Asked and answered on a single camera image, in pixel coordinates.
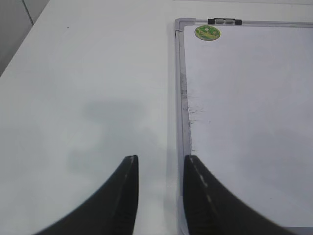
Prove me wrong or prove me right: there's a green round magnet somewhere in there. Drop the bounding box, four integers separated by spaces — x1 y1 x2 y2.
195 25 221 41

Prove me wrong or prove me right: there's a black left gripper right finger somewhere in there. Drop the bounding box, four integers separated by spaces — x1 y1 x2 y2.
183 155 287 235

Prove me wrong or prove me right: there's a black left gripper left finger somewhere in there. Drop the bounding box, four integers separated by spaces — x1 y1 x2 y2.
39 155 138 235

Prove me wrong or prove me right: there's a white board with aluminium frame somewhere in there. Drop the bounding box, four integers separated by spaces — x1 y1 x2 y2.
175 18 313 235

